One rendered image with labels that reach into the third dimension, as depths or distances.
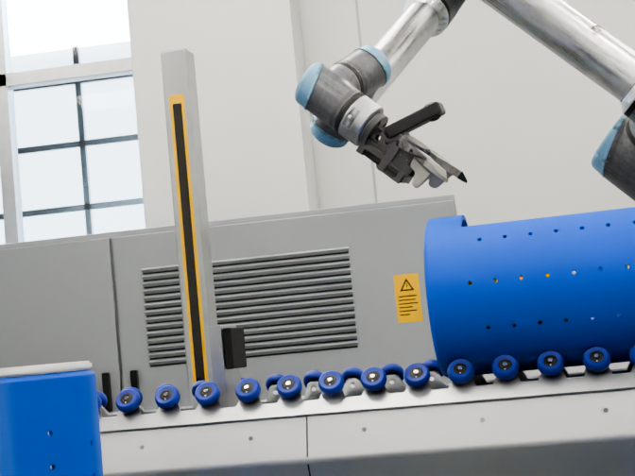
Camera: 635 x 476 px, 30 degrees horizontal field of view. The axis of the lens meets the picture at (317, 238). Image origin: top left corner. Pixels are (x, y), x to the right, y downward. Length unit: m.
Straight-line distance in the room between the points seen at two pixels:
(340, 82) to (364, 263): 1.37
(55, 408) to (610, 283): 0.92
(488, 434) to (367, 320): 1.63
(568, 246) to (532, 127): 2.94
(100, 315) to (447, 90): 1.90
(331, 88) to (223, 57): 2.51
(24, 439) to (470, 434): 0.79
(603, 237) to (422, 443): 0.45
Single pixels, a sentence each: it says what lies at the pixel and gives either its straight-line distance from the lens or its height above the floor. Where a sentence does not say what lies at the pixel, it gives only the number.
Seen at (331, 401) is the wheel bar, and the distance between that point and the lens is 2.06.
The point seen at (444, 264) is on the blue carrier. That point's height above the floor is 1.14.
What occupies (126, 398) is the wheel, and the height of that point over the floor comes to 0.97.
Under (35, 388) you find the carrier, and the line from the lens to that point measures 1.55.
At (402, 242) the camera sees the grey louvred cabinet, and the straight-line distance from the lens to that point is 3.59.
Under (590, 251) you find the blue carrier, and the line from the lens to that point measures 1.99.
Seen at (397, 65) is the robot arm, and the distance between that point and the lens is 2.66.
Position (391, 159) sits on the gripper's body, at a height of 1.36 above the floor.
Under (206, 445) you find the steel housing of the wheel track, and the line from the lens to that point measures 2.10.
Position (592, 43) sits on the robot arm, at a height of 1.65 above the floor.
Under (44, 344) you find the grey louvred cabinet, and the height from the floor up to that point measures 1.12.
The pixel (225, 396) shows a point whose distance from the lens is 2.17.
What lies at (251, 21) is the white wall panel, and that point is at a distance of 4.78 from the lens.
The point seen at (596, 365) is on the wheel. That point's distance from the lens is 2.00.
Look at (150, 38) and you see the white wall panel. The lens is 4.86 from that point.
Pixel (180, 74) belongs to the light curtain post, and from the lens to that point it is 2.62.
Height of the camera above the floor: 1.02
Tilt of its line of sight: 5 degrees up
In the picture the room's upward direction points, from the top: 5 degrees counter-clockwise
